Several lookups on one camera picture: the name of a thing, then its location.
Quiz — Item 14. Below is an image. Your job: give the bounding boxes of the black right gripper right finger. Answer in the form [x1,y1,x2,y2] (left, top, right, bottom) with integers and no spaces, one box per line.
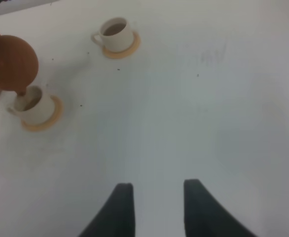
[183,179,255,237]

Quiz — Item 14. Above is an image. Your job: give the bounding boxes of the orange coaster near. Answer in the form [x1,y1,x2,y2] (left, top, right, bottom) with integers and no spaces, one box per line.
[21,95,64,132]

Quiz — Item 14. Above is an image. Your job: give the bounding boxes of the white teacup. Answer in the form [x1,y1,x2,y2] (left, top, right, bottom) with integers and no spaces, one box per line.
[91,17,134,53]
[7,86,55,125]

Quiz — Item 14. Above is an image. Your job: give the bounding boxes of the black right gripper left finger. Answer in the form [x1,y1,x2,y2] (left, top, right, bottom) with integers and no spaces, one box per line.
[80,183,136,237]

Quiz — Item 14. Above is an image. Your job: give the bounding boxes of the white teacup near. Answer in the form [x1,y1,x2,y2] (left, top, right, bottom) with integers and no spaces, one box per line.
[7,86,55,125]

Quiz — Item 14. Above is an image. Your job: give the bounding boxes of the white teacup far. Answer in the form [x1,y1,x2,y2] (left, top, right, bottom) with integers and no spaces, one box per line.
[91,17,134,53]

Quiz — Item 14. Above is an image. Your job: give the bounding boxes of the brown clay teapot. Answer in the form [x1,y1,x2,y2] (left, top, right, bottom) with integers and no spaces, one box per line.
[0,35,39,96]

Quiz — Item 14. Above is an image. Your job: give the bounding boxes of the orange coaster far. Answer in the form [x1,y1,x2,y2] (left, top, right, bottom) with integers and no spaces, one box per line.
[102,31,141,59]

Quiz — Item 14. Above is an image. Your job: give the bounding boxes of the orange coaster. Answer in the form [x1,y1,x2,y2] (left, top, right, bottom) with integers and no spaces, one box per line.
[102,31,141,59]
[21,95,64,132]

